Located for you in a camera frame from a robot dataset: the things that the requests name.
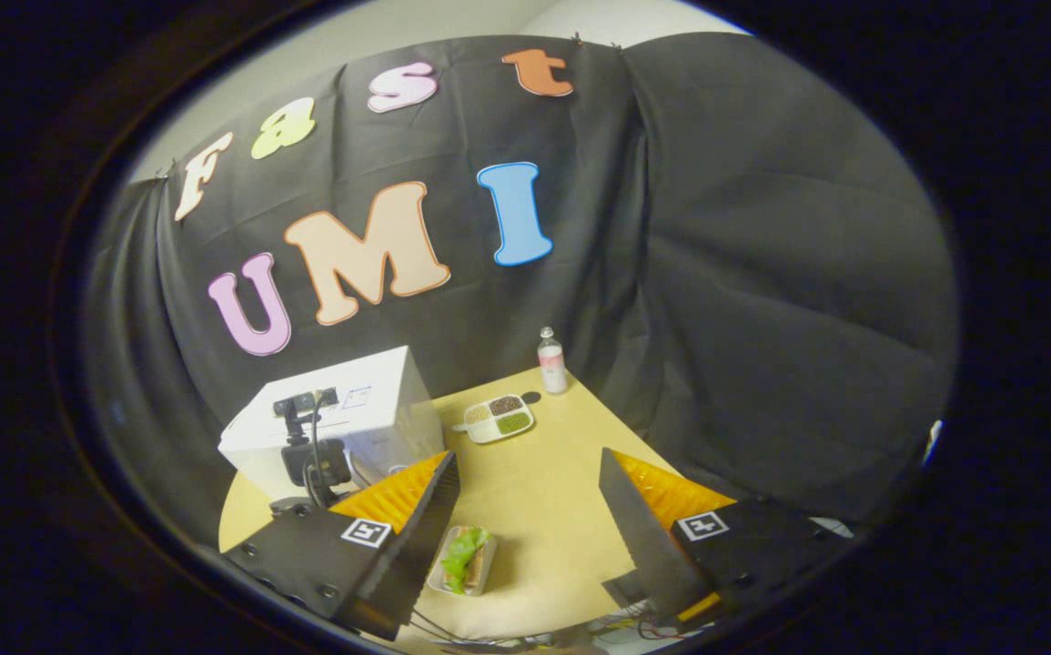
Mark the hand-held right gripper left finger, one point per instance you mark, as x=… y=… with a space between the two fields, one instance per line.
x=425 y=537

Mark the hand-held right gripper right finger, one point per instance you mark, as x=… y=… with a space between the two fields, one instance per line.
x=639 y=537

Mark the lettuce sandwich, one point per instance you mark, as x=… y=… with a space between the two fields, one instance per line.
x=463 y=555

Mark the white microwave oven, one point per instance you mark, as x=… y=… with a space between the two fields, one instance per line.
x=379 y=382

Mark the white ribbed tray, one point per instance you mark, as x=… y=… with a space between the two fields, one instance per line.
x=485 y=582

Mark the divided white dish with grains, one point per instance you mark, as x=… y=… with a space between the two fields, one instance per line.
x=498 y=417

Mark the clear bottle with pink label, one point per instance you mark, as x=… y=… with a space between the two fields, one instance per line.
x=552 y=364

